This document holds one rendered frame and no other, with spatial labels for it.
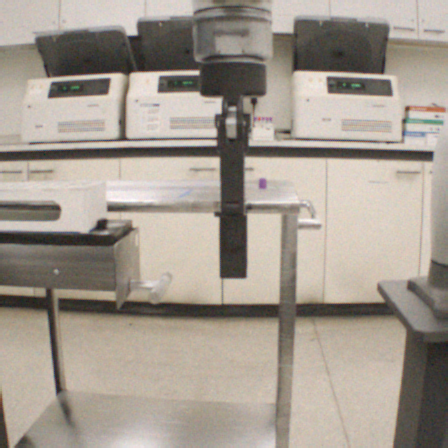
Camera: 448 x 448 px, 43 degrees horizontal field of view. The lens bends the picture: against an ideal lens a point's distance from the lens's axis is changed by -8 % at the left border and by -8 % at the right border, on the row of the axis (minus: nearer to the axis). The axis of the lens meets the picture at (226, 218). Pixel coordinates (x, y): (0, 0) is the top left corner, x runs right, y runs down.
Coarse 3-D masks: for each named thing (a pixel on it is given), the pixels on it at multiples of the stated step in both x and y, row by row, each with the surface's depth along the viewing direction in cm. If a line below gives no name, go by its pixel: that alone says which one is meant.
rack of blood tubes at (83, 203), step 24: (0, 192) 63; (24, 192) 63; (48, 192) 63; (72, 192) 63; (96, 192) 67; (0, 216) 74; (24, 216) 74; (48, 216) 73; (72, 216) 63; (96, 216) 68
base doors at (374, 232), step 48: (336, 192) 295; (384, 192) 293; (144, 240) 302; (192, 240) 300; (336, 240) 298; (384, 240) 296; (0, 288) 310; (192, 288) 303; (240, 288) 303; (336, 288) 301
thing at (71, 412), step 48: (144, 192) 106; (192, 192) 106; (288, 192) 106; (288, 240) 93; (288, 288) 94; (288, 336) 95; (288, 384) 96; (48, 432) 121; (96, 432) 123; (144, 432) 124; (192, 432) 125; (240, 432) 125; (288, 432) 97
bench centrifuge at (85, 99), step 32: (64, 32) 303; (96, 32) 302; (64, 64) 329; (96, 64) 330; (128, 64) 322; (32, 96) 298; (64, 96) 296; (96, 96) 294; (32, 128) 299; (64, 128) 297; (96, 128) 297
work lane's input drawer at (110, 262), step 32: (128, 224) 71; (0, 256) 63; (32, 256) 62; (64, 256) 62; (96, 256) 62; (128, 256) 68; (64, 288) 63; (96, 288) 62; (128, 288) 68; (160, 288) 66
